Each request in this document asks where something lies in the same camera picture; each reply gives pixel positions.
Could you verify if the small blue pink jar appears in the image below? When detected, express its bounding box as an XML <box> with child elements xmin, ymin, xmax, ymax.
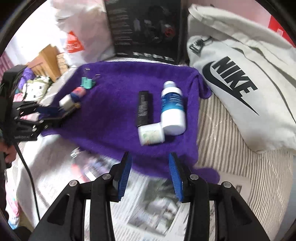
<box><xmin>70</xmin><ymin>86</ymin><xmax>86</xmax><ymax>103</ymax></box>

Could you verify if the clear sanitizer bottle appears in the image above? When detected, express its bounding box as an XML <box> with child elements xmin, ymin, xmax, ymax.
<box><xmin>70</xmin><ymin>148</ymin><xmax>112</xmax><ymax>181</ymax></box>

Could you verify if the mint green binder clip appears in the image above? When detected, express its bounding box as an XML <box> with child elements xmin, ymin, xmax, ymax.
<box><xmin>81</xmin><ymin>67</ymin><xmax>101</xmax><ymax>90</ymax></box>

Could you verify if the black rectangular stick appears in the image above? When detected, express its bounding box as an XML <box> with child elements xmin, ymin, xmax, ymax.
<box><xmin>136</xmin><ymin>91</ymin><xmax>152</xmax><ymax>128</ymax></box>

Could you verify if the white blue bottle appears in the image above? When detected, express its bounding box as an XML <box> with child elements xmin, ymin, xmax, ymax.
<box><xmin>161</xmin><ymin>81</ymin><xmax>186</xmax><ymax>136</ymax></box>

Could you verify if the white USB charger plug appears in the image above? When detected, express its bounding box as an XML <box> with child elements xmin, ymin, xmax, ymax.
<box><xmin>59</xmin><ymin>94</ymin><xmax>75</xmax><ymax>111</ymax></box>

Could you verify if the dark brown gold tube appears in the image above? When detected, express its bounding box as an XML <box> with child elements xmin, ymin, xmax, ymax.
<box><xmin>62</xmin><ymin>102</ymin><xmax>81</xmax><ymax>118</ymax></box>

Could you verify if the person left hand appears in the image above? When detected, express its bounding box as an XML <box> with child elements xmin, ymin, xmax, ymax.
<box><xmin>0</xmin><ymin>141</ymin><xmax>16</xmax><ymax>164</ymax></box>

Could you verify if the white dotted plush toy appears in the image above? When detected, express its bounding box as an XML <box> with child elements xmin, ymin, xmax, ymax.
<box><xmin>22</xmin><ymin>76</ymin><xmax>53</xmax><ymax>103</ymax></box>

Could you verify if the purple plush toy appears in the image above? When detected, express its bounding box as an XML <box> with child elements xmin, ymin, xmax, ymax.
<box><xmin>18</xmin><ymin>67</ymin><xmax>36</xmax><ymax>91</ymax></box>

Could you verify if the patterned book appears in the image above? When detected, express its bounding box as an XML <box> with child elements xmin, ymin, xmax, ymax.
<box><xmin>56</xmin><ymin>53</ymin><xmax>69</xmax><ymax>75</ymax></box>

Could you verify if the pink clothing pile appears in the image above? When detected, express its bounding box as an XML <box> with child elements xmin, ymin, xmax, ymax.
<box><xmin>6</xmin><ymin>194</ymin><xmax>20</xmax><ymax>230</ymax></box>

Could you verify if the newspaper sheet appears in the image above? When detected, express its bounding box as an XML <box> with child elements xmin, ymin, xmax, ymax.
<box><xmin>14</xmin><ymin>134</ymin><xmax>251</xmax><ymax>241</ymax></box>

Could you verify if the white Miniso plastic bag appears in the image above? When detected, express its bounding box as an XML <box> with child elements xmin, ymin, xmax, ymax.
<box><xmin>51</xmin><ymin>1</ymin><xmax>114</xmax><ymax>66</ymax></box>

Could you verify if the purple towel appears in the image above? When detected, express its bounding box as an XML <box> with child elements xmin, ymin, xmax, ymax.
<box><xmin>42</xmin><ymin>61</ymin><xmax>212</xmax><ymax>178</ymax></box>

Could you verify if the black headset box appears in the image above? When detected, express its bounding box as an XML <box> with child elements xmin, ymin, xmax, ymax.
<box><xmin>104</xmin><ymin>0</ymin><xmax>187</xmax><ymax>65</ymax></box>

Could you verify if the grey Nike waist bag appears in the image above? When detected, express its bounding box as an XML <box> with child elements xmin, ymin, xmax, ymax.
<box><xmin>187</xmin><ymin>4</ymin><xmax>295</xmax><ymax>152</ymax></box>

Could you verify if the small red paper bag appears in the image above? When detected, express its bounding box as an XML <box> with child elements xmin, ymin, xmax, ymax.
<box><xmin>268</xmin><ymin>16</ymin><xmax>295</xmax><ymax>47</ymax></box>

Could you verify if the black cable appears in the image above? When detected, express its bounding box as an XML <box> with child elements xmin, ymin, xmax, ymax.
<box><xmin>14</xmin><ymin>143</ymin><xmax>41</xmax><ymax>220</ymax></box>

